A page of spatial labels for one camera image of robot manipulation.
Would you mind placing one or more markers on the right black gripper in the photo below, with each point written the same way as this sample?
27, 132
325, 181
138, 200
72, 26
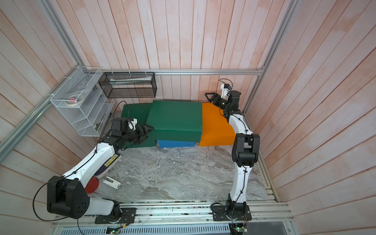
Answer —
219, 98

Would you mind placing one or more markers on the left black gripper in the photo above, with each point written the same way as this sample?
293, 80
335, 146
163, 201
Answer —
140, 137

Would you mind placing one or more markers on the blue shoebox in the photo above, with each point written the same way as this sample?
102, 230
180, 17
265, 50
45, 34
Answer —
172, 144

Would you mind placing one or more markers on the large green shoebox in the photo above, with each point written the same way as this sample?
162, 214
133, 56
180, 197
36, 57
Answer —
176, 121

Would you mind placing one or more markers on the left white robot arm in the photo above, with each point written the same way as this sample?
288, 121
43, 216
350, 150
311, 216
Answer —
66, 195

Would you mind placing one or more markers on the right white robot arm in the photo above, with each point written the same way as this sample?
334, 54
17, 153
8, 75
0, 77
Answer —
245, 153

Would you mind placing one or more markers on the orange shoebox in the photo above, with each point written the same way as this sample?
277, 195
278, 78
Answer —
216, 131

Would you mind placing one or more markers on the dark blue book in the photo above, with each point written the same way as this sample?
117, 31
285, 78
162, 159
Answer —
108, 165

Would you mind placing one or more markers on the black mesh basket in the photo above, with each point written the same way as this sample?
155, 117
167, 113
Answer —
148, 90

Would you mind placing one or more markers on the white small device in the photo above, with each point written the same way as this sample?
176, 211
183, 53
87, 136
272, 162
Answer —
111, 182

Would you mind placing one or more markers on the paper in mesh basket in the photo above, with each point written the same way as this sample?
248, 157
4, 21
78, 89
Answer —
131, 81

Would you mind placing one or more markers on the red pen cup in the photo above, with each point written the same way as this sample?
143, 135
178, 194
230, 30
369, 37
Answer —
92, 185

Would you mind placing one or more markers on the tape roll on shelf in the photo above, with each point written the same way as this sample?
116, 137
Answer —
74, 100

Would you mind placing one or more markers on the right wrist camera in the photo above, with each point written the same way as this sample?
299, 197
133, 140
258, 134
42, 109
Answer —
225, 90

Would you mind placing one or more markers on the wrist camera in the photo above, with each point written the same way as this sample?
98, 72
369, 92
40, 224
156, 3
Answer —
132, 122
225, 90

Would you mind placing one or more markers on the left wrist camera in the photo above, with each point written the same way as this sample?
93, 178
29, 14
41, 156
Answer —
132, 122

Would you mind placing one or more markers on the white wire shelf rack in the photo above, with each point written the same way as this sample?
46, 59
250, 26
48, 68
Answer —
90, 118

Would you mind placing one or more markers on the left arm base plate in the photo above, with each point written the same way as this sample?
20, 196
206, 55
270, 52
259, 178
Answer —
120, 215

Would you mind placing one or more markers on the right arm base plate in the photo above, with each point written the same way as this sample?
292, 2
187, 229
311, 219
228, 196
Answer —
220, 213

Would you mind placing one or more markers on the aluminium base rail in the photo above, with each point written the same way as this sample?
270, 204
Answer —
187, 218

